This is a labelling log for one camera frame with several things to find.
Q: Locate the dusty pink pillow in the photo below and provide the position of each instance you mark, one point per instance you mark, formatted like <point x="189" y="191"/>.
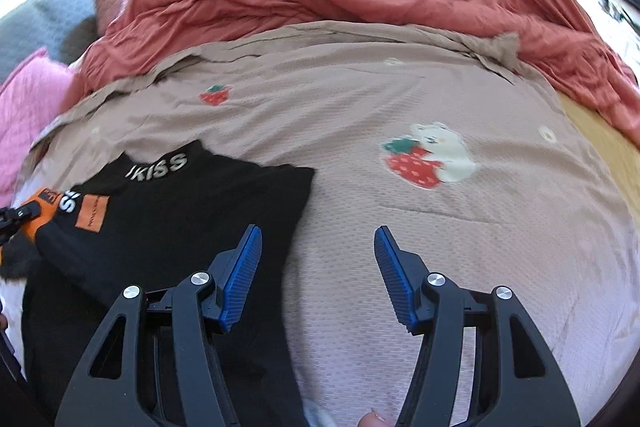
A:
<point x="112" y="4"/>

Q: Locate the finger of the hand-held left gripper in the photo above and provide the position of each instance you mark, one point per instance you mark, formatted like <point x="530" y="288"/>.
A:
<point x="20" y="213"/>

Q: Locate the beige strawberry bear printed blanket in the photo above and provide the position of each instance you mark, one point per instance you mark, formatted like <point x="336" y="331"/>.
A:
<point x="350" y="117"/>

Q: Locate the grey quilted blanket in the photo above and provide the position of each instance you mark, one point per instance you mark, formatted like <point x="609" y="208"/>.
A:
<point x="50" y="17"/>

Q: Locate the black sweater with orange patches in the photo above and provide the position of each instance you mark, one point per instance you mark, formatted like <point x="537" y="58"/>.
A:
<point x="165" y="227"/>

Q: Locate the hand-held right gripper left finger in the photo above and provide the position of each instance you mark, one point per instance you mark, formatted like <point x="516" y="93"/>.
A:
<point x="242" y="277"/>

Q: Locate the yellow bed mat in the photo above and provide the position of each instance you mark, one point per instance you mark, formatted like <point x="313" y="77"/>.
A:
<point x="607" y="147"/>

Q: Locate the pink quilted pillow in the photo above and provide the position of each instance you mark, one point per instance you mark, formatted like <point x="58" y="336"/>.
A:
<point x="35" y="107"/>

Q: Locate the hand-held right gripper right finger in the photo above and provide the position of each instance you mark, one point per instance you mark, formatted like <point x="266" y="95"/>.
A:
<point x="395" y="277"/>

